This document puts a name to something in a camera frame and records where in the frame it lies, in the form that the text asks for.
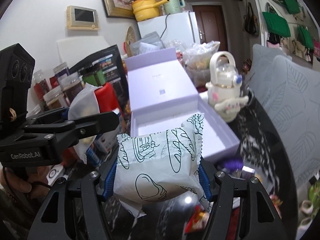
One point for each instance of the brown door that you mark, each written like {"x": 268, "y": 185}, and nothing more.
{"x": 211, "y": 24}

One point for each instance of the green lidded jar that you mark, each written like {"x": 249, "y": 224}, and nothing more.
{"x": 93, "y": 75}

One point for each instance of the black printed box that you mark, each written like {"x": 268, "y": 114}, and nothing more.
{"x": 110, "y": 62}

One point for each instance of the grey leaf-pattern chair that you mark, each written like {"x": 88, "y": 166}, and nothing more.
{"x": 289, "y": 93}

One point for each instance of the lavender gift box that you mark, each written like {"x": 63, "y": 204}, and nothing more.
{"x": 162, "y": 96}

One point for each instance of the brown spice jar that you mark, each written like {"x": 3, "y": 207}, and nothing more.
{"x": 71, "y": 86}
{"x": 55, "y": 98}

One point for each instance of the white mini fridge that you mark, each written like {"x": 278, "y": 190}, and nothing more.
{"x": 181, "y": 26}

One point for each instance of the white bread-print snack bag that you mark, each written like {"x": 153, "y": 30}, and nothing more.
{"x": 159, "y": 166}

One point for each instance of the green tote bag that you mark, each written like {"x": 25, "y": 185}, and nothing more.
{"x": 292, "y": 6}
{"x": 304, "y": 37}
{"x": 275, "y": 23}

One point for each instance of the purple drawstring pouch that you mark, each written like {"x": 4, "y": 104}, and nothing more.
{"x": 231, "y": 165}

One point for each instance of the yellow pot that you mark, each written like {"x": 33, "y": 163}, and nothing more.
{"x": 147, "y": 9}

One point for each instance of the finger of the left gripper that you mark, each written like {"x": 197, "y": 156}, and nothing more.
{"x": 53, "y": 116}
{"x": 92, "y": 125}

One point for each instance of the beige wall intercom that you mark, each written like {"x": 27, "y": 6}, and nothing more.
{"x": 80, "y": 18}

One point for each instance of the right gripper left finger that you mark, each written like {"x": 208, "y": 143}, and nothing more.
{"x": 73, "y": 208}

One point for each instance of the plastic bag of snacks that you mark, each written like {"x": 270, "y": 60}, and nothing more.
{"x": 196, "y": 61}

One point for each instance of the green electric kettle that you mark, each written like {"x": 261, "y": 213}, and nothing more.
{"x": 174, "y": 6}

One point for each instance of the person's hand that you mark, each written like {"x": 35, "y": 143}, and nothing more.
{"x": 24, "y": 185}

